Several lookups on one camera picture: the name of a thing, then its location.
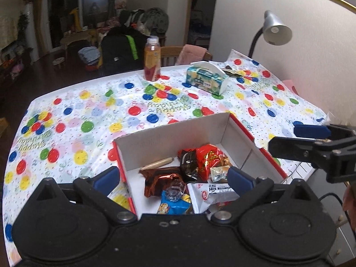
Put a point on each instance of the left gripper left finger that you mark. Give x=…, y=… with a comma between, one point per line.
x=94, y=192

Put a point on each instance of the grey desk lamp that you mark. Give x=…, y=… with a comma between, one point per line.
x=274, y=32

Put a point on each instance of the silver white spicy strip bag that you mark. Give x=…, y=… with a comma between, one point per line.
x=203, y=195

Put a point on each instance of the orange juice bottle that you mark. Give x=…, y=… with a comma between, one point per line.
x=152, y=59

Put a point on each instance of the empty wrapper near tissue box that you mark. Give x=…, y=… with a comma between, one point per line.
x=233, y=73

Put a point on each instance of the blue cookie snack bag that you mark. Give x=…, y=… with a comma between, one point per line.
x=181, y=206

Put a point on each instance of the red chip bag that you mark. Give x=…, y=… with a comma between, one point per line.
x=210, y=156

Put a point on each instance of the black dark snack packet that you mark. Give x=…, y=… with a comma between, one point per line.
x=188, y=164

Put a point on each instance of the teal tissue box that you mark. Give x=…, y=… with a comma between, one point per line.
x=208, y=77

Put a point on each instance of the balloon birthday tablecloth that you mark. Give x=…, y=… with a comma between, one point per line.
x=69, y=133

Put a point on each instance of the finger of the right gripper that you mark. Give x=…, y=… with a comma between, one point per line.
x=312, y=131
x=301, y=150

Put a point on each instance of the black backpack green stripe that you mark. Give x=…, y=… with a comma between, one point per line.
x=123, y=50

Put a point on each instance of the person right hand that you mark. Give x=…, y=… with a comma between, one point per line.
x=349, y=206

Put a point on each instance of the green egg snack packet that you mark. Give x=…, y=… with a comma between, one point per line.
x=219, y=174

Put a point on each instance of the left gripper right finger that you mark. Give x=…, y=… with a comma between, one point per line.
x=251, y=192

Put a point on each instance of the sausage stick snack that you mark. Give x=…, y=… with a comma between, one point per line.
x=157, y=164

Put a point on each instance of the brown foil snack bag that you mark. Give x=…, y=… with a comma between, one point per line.
x=159, y=179

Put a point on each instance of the wooden chair far side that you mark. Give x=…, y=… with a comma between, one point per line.
x=170, y=54

